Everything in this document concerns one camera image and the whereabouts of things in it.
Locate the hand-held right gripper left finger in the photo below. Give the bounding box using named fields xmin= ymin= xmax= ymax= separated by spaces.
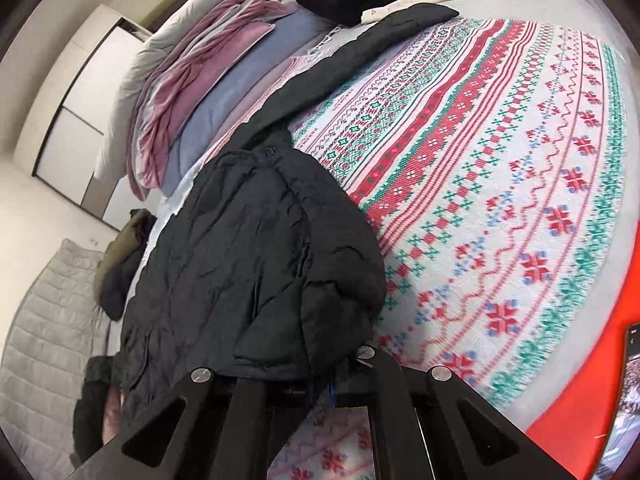
xmin=66 ymin=367 xmax=315 ymax=480

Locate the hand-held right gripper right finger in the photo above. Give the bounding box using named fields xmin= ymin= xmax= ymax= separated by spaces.
xmin=327 ymin=345 xmax=577 ymax=480

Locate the large black puffer jacket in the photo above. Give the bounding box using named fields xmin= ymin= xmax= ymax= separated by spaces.
xmin=120 ymin=2 xmax=460 ymax=426

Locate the person's pink patterned clothing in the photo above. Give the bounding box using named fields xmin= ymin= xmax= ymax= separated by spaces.
xmin=101 ymin=389 xmax=125 ymax=447

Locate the person's dark clothing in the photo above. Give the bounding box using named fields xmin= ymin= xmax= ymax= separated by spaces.
xmin=71 ymin=355 xmax=126 ymax=463

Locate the olive folded jacket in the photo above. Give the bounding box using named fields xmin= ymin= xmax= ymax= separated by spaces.
xmin=95 ymin=208 xmax=157 ymax=291

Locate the grey quilted mat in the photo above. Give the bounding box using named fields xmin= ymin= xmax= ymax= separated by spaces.
xmin=0 ymin=239 xmax=118 ymax=461

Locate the smartphone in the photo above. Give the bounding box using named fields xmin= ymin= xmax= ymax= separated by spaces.
xmin=597 ymin=324 xmax=640 ymax=480

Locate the red green patterned blanket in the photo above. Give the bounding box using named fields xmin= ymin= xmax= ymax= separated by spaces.
xmin=267 ymin=17 xmax=628 ymax=480

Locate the pale mauve blanket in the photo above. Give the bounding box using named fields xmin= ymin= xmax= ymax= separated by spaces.
xmin=197 ymin=52 xmax=313 ymax=171

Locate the pink velvet blanket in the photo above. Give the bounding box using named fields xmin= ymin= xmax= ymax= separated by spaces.
xmin=125 ymin=0 xmax=301 ymax=201

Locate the white wardrobe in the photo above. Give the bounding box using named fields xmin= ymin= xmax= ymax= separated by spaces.
xmin=32 ymin=0 xmax=201 ymax=231

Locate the grey duvet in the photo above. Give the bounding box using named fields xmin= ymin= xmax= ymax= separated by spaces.
xmin=95 ymin=0 xmax=266 ymax=181

